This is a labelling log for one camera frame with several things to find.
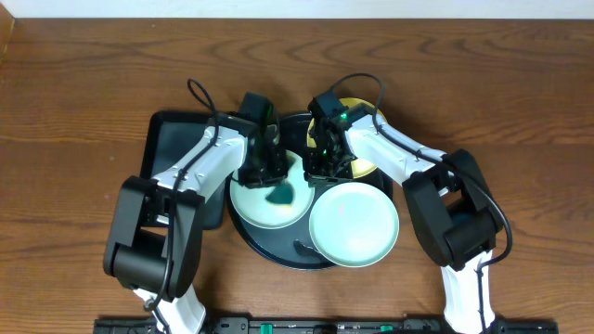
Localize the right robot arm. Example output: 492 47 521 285
304 101 512 333

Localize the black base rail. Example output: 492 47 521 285
93 317 559 334

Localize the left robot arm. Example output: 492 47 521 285
103 114 288 333

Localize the light green plate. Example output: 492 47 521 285
309 182 399 268
230 150 315 229

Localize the black round tray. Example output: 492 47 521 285
226 113 335 271

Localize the yellow plate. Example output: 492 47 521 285
306 97 377 179

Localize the black rectangular tray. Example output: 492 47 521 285
140 110 227 230

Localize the green yellow sponge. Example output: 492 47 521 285
265 182 295 206

